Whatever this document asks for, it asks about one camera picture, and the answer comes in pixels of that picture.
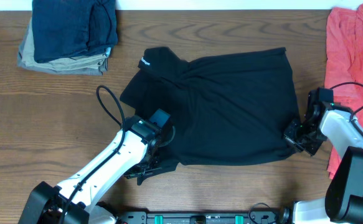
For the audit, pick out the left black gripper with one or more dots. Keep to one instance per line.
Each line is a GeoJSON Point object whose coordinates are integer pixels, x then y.
{"type": "Point", "coordinates": [157, 165]}

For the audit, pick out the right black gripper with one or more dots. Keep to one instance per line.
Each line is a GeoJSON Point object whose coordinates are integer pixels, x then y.
{"type": "Point", "coordinates": [289, 135]}

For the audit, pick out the black t-shirt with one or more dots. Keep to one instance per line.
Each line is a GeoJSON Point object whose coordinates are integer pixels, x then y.
{"type": "Point", "coordinates": [226, 110]}

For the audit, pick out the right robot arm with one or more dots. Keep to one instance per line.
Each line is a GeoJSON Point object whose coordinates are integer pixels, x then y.
{"type": "Point", "coordinates": [343, 202]}

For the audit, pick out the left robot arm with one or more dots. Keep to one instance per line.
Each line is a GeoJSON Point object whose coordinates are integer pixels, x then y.
{"type": "Point", "coordinates": [133, 153]}

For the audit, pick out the folded khaki garment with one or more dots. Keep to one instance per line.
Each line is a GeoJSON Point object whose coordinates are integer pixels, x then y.
{"type": "Point", "coordinates": [72, 63]}

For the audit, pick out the red-orange t-shirt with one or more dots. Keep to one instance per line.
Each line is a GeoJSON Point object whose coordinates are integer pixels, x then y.
{"type": "Point", "coordinates": [344, 52]}

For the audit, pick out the folded grey garment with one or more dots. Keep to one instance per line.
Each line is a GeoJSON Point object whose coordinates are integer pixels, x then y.
{"type": "Point", "coordinates": [83, 71]}

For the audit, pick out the folded navy blue garment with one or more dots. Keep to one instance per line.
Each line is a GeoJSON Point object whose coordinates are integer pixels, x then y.
{"type": "Point", "coordinates": [72, 28]}

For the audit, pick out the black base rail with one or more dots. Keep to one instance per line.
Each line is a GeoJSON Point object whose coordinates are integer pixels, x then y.
{"type": "Point", "coordinates": [260, 213]}

